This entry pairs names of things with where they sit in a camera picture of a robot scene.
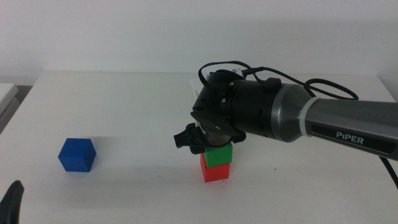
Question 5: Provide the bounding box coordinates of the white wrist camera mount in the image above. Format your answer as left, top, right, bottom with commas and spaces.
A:
189, 78, 208, 98

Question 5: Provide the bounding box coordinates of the thin black looped cable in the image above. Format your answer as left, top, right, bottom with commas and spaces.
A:
198, 60, 271, 91

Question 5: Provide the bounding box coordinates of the red cube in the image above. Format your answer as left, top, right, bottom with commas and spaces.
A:
200, 152, 231, 183

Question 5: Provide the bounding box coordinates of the green cube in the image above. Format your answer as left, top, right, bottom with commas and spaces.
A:
203, 142, 234, 169

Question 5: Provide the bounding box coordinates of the blue cube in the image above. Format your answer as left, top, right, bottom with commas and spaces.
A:
58, 138, 98, 173

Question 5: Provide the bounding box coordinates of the white shelf unit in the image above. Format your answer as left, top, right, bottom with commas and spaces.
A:
0, 83, 21, 134

